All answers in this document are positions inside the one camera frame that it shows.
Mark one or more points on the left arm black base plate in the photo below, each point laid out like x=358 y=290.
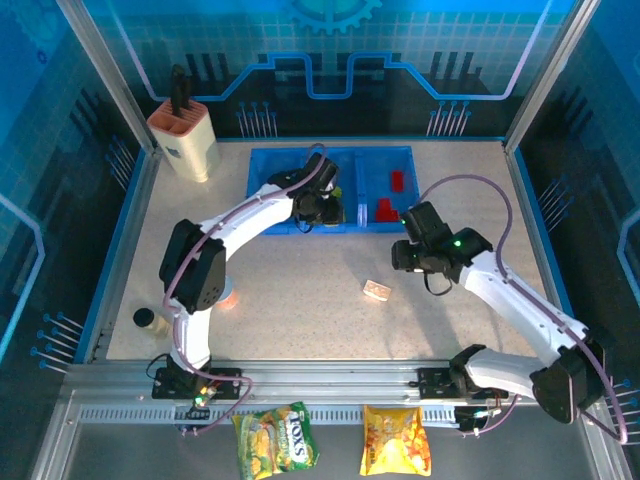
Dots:
x=225 y=374

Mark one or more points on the long white lego brick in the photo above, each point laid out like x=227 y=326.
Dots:
x=376 y=291

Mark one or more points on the aluminium frame post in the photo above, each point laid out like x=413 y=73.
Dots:
x=550 y=75
x=112 y=75

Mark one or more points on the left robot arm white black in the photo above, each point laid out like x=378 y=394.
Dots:
x=250 y=220

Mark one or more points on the glass jar black lid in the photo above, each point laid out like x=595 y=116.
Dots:
x=146 y=320

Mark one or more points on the aluminium mounting rail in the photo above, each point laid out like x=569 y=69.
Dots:
x=325 y=380

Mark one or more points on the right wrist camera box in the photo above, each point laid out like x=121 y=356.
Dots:
x=425 y=222

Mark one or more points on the yellow snack bag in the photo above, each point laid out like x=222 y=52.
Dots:
x=395 y=440

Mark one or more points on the beige knife block pink top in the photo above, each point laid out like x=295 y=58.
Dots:
x=195 y=145

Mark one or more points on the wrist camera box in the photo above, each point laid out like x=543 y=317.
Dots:
x=322 y=172
x=425 y=222

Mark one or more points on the long red lego brick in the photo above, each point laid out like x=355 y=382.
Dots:
x=387 y=217
x=397 y=181

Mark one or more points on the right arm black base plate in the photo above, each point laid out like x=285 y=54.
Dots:
x=430 y=382

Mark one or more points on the blue three-compartment plastic bin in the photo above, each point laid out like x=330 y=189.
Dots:
x=375 y=172

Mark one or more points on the green Fox's candy bag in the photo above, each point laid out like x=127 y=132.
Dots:
x=275 y=442

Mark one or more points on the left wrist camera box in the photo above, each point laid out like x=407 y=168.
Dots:
x=322 y=172

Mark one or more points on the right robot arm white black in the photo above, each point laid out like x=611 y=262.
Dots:
x=525 y=305

